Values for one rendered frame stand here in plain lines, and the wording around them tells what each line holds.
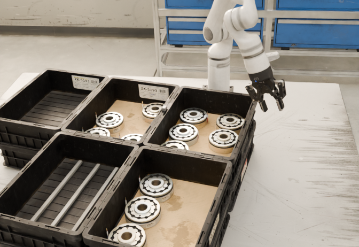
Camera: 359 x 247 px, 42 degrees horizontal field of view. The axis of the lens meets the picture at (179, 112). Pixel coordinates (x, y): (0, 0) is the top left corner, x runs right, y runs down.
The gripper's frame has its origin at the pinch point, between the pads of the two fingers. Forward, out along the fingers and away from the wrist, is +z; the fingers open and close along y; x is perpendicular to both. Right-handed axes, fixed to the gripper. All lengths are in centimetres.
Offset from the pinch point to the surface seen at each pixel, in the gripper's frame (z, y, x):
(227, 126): 5.5, -19.2, -2.6
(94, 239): -4, -14, -71
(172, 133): -0.6, -32.6, -15.9
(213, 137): 4.8, -19.8, -10.4
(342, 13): 32, -52, 190
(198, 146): 6.0, -24.7, -14.2
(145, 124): -3.3, -47.2, -13.5
